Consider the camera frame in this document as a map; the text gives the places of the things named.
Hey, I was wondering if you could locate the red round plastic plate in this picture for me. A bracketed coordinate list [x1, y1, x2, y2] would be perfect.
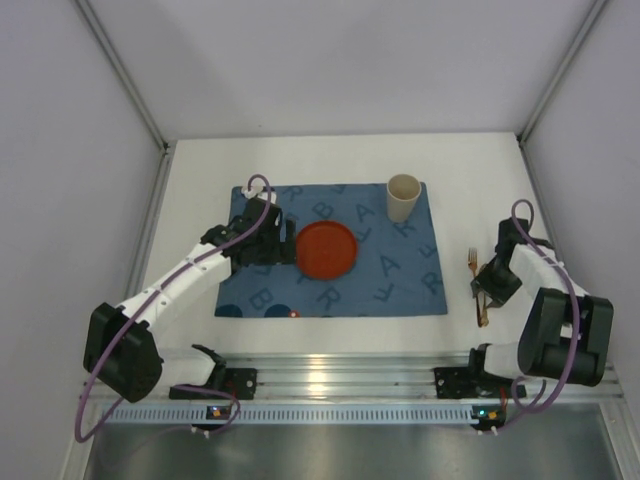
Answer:
[296, 220, 358, 281]

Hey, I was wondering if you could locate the blue letter-print cloth napkin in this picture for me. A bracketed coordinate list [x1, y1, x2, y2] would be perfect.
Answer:
[214, 183, 448, 318]

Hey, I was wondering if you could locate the beige paper cup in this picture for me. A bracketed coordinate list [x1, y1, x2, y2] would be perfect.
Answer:
[386, 174, 422, 223]

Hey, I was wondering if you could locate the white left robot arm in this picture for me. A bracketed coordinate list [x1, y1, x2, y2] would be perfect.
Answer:
[83, 192, 296, 403]

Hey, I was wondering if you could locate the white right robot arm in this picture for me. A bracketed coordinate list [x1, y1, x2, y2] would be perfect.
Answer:
[468, 218, 614, 387]

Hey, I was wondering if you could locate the gold ornate spoon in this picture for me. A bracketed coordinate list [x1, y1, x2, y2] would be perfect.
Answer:
[480, 294, 489, 327]

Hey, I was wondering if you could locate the copper-coloured fork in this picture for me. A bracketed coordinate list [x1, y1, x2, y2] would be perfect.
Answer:
[466, 248, 489, 329]

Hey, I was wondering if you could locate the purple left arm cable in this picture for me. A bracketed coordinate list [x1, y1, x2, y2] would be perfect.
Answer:
[74, 173, 274, 444]

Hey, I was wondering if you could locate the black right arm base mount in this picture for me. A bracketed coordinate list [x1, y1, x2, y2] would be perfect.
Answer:
[434, 342, 521, 399]

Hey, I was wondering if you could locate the aluminium front rail frame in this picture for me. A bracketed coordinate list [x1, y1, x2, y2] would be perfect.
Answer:
[223, 352, 624, 403]

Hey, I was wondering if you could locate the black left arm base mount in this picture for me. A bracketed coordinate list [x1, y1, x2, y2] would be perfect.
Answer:
[169, 344, 258, 400]

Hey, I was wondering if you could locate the right aluminium corner post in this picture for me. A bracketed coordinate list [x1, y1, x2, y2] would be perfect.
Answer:
[516, 0, 610, 147]

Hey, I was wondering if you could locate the aluminium corner post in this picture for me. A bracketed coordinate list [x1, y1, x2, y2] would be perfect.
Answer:
[516, 0, 610, 147]
[71, 0, 169, 151]

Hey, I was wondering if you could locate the perforated white cable duct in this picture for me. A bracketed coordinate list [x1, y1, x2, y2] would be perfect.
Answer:
[108, 403, 505, 428]

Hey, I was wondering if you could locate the left aluminium corner post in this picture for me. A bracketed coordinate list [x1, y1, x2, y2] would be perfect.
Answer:
[71, 0, 169, 151]

